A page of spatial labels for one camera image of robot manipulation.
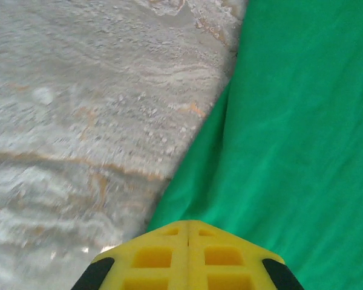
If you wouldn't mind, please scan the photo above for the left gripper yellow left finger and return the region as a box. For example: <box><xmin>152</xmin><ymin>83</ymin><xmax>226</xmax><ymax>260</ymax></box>
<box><xmin>71</xmin><ymin>220</ymin><xmax>189</xmax><ymax>290</ymax></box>

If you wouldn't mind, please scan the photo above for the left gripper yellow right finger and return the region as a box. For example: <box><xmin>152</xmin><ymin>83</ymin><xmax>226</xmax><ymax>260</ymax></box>
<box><xmin>188</xmin><ymin>219</ymin><xmax>305</xmax><ymax>290</ymax></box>

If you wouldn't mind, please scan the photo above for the green t-shirt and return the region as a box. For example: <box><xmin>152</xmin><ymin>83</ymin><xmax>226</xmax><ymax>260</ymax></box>
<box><xmin>145</xmin><ymin>0</ymin><xmax>363</xmax><ymax>290</ymax></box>

